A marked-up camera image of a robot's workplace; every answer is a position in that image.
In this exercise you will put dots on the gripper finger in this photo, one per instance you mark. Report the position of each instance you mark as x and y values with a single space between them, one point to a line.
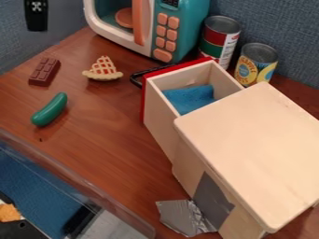
35 14

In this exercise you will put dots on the drawer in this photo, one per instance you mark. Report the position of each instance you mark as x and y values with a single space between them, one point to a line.
160 109

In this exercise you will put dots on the brown toy chocolate bar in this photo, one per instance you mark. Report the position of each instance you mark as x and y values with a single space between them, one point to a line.
44 71

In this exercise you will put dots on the toy pie slice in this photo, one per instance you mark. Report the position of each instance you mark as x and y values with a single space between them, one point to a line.
103 69

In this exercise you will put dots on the green toy pickle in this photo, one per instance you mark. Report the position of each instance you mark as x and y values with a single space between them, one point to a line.
49 110

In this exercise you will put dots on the toy microwave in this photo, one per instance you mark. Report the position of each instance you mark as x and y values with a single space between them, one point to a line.
166 25

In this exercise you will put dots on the blue cloth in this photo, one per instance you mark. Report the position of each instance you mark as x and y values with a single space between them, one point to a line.
190 98

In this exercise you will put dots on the red and green can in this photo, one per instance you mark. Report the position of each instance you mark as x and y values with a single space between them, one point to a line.
219 40

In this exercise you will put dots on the yellow and blue can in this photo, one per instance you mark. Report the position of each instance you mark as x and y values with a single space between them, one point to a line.
254 65

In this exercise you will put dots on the grey tape piece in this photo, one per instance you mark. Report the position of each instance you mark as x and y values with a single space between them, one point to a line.
195 211

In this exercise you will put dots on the cabinet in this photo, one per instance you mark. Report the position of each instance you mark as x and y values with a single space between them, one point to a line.
253 149

